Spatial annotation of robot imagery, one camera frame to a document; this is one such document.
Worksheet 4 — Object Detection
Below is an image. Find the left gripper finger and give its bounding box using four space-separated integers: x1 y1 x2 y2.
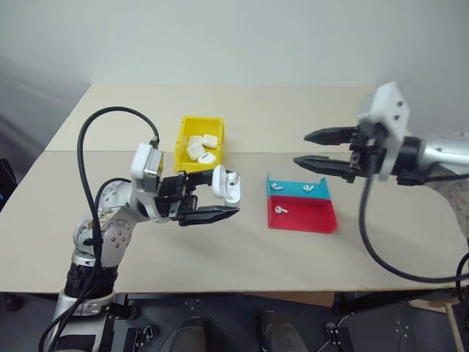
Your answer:
178 205 241 227
185 169 215 188

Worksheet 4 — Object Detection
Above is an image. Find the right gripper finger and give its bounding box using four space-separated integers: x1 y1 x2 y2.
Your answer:
292 154 355 181
303 126 358 148

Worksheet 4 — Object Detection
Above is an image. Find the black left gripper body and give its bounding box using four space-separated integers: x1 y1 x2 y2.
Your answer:
153 172 201 225

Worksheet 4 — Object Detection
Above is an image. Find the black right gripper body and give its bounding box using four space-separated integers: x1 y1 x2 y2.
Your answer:
346 122 389 183

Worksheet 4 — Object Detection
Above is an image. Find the yellow plastic bin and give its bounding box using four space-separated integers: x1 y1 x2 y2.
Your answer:
173 115 226 174

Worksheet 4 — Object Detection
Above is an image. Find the red and teal tray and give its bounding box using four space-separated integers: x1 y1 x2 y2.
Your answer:
265 172 339 235

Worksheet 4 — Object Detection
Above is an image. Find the dark rounded shape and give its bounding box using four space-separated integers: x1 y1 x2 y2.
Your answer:
256 310 309 352
171 317 210 352

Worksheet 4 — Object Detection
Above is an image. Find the brown cardboard box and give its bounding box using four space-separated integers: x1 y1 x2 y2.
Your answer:
256 292 336 309

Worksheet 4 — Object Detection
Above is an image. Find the wooden bar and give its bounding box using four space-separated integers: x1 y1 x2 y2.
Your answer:
413 296 465 352

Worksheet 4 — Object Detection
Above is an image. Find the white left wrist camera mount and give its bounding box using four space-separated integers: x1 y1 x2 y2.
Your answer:
128 142 166 223

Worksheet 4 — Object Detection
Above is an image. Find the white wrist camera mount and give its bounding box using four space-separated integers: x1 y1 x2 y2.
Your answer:
358 81 412 181
128 142 166 223

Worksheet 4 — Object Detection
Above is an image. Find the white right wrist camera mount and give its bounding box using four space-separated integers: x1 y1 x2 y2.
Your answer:
358 81 412 181

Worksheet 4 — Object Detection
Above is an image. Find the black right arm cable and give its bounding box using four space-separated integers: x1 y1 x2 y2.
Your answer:
358 161 469 285

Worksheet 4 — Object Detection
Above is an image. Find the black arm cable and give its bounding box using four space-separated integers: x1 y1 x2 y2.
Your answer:
38 106 161 352
358 161 469 285

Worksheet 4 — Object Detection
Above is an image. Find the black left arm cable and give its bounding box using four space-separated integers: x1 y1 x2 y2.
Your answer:
38 106 161 352

